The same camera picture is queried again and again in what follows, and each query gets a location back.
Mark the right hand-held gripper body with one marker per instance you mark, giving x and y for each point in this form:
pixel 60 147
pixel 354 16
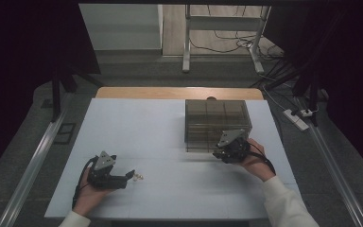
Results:
pixel 233 148

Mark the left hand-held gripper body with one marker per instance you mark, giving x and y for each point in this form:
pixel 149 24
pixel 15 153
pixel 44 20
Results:
pixel 102 167

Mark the small white object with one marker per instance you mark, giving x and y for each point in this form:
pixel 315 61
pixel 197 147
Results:
pixel 138 177

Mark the smoky transparent drawer box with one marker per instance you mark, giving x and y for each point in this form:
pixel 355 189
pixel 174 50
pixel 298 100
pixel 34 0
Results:
pixel 214 121

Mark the person's right hand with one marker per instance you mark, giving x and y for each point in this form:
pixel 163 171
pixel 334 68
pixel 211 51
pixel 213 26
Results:
pixel 258 164

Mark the person's left hand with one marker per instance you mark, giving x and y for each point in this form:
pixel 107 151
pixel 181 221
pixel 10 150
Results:
pixel 89 198

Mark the white table cover board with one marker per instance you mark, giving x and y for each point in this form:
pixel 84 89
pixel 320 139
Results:
pixel 138 126

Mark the dark round table grommet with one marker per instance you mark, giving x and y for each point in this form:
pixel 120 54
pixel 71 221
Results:
pixel 211 98

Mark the black floor plate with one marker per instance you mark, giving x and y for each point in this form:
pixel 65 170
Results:
pixel 64 126

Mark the white power strip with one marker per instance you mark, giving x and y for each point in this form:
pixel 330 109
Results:
pixel 296 121

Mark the white plug adapter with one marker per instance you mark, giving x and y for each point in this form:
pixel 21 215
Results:
pixel 307 112

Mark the wooden table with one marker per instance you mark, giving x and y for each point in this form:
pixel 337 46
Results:
pixel 154 93

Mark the black metal stand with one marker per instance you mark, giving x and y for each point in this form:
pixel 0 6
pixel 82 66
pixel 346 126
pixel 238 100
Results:
pixel 55 94
pixel 312 94

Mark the dark curtain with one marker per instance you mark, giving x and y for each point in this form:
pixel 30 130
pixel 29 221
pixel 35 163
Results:
pixel 19 63
pixel 353 63

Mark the white cabinet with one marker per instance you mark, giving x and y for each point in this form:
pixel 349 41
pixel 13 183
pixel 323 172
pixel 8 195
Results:
pixel 123 28

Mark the aluminium floor rail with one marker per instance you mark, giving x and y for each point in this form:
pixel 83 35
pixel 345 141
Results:
pixel 34 164
pixel 334 164

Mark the white metal desk frame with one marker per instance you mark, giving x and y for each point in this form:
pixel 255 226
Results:
pixel 186 47

